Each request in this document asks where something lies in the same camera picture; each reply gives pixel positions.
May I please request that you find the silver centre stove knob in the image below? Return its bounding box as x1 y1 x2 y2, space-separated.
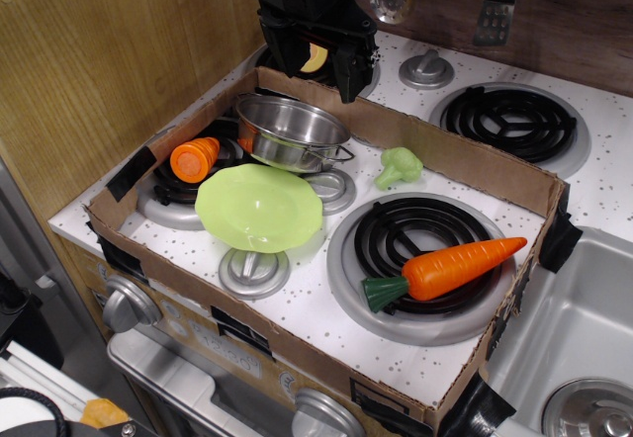
302 169 357 216

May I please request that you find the silver sink drain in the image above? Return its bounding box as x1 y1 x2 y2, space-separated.
541 378 632 436

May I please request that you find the hanging slotted metal spatula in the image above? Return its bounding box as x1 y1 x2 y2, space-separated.
473 0 515 47

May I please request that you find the silver stove knob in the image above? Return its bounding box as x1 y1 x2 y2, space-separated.
399 49 455 90
302 169 357 216

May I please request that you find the orange toy carrot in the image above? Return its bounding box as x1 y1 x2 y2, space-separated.
362 237 527 312

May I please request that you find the brown cardboard fence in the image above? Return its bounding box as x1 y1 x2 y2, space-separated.
87 67 569 429

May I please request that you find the red yellow toy fruit half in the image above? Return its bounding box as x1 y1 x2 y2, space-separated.
301 44 328 74

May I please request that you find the light green plastic plate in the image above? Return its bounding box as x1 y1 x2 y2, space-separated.
195 164 322 253

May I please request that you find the orange sponge piece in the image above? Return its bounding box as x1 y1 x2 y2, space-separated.
79 397 130 429

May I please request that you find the front left black burner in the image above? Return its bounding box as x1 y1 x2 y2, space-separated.
136 117 246 230

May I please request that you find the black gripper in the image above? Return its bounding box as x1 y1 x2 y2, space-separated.
257 0 378 104

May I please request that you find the silver left oven knob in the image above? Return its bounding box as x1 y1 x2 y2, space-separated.
103 275 162 333

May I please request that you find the front right black burner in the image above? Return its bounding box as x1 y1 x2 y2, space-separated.
326 193 515 346

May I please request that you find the green toy broccoli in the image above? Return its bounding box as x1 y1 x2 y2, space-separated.
374 147 423 191

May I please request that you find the black cable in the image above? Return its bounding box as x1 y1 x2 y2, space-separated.
0 387 68 437

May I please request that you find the silver oven door handle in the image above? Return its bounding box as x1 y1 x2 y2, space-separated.
108 329 293 436

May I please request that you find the silver oven knob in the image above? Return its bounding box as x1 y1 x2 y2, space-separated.
291 388 366 437
103 275 162 333

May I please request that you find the silver front top knob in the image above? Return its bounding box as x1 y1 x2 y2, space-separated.
219 249 291 301

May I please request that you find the back right black burner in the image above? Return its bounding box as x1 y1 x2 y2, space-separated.
429 82 591 178

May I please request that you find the silver back stove knob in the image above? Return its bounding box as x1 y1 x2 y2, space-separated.
399 49 455 90

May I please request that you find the silver right oven knob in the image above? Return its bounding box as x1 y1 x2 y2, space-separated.
291 388 366 437

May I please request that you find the small steel pot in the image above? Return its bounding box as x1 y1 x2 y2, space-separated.
234 94 355 173

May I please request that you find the grey toy sink basin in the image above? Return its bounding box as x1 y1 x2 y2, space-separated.
487 228 632 436

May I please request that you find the orange toy carrot stub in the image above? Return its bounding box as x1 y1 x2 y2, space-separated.
169 137 221 184

